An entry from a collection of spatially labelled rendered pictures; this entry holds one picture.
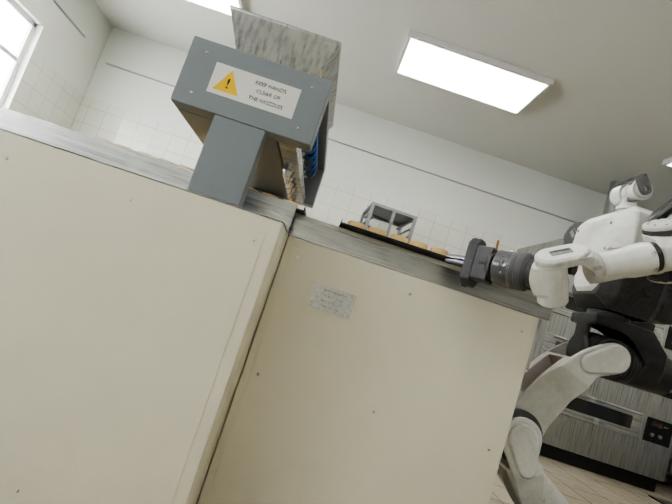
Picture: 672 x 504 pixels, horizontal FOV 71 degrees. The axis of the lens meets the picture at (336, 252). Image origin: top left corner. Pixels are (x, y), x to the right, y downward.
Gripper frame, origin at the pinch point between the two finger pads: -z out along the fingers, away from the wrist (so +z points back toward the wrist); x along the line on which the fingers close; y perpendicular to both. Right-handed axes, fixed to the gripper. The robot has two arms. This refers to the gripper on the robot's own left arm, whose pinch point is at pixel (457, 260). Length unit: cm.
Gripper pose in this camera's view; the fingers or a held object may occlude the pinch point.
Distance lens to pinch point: 122.5
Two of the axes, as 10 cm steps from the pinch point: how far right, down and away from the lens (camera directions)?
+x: 3.0, -9.5, 1.1
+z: 7.1, 1.4, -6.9
